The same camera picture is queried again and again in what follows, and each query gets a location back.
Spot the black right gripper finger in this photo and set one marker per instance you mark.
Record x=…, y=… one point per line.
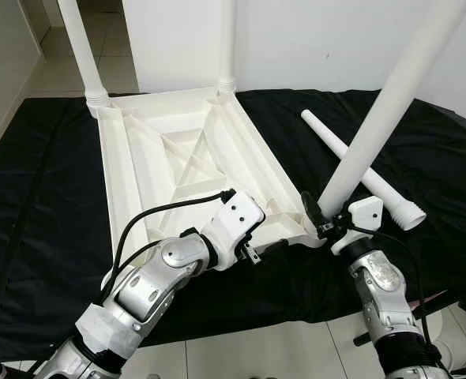
x=311, y=212

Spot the white plastic ribbed table top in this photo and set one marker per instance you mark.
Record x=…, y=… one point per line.
x=178, y=150

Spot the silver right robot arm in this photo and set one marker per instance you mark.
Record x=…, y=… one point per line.
x=383, y=292

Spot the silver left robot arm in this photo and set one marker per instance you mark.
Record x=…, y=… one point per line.
x=146, y=288

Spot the black table cloth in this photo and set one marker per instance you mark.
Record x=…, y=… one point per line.
x=422, y=158

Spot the pink flat sheet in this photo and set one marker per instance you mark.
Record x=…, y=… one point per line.
x=434, y=297

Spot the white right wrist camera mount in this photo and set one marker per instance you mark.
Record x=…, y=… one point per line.
x=363, y=217

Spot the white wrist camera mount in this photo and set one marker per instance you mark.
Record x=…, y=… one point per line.
x=363, y=217
x=237, y=219

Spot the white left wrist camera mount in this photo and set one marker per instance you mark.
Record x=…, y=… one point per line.
x=237, y=219

